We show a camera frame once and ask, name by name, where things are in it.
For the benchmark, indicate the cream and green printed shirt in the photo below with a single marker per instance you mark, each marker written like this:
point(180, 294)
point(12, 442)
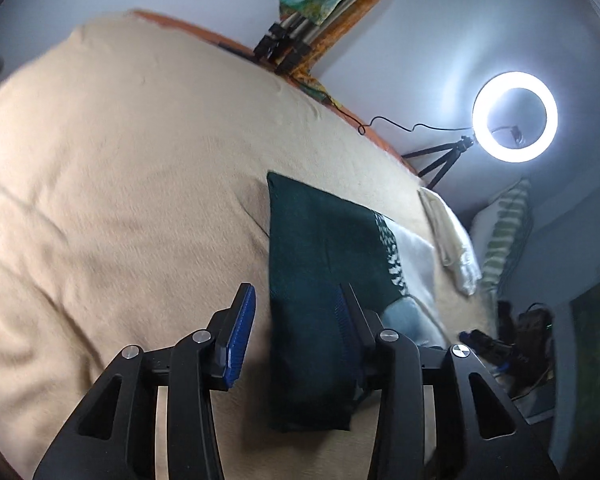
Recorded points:
point(305, 260)

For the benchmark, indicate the green striped white pillow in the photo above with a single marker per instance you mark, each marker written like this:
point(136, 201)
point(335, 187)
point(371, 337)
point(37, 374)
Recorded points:
point(505, 230)

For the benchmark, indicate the folded cream cloth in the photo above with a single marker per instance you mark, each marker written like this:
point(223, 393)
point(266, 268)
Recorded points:
point(450, 240)

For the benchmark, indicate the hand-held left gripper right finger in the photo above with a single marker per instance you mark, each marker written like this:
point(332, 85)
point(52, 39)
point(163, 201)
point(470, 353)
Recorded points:
point(343, 320)

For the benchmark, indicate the folded tripod stand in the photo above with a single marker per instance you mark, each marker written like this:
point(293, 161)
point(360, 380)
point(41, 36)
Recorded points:
point(290, 42)

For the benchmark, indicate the black tripod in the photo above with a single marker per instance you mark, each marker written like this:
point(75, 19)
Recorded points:
point(437, 152)

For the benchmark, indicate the orange bed sheet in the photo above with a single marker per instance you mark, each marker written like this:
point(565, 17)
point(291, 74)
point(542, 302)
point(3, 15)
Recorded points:
point(340, 110)

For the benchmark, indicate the beige blanket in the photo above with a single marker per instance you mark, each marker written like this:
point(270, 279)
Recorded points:
point(105, 185)

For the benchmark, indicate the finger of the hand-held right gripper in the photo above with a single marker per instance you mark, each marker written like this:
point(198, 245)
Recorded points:
point(469, 336)

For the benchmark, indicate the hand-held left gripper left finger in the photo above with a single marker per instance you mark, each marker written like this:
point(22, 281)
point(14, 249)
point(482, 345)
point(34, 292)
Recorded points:
point(240, 330)

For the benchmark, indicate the landscape wall poster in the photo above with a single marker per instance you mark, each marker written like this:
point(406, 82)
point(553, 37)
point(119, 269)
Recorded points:
point(595, 330)

